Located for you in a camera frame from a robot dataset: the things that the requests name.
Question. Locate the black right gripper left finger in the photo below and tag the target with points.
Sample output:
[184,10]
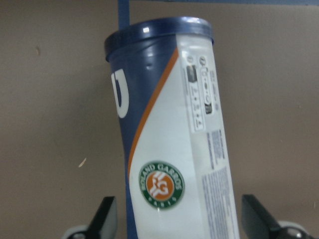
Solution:
[104,223]

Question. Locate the white blue tennis ball can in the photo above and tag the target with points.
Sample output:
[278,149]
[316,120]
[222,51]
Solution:
[177,171]

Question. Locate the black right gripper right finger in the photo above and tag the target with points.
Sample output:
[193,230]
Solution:
[258,223]

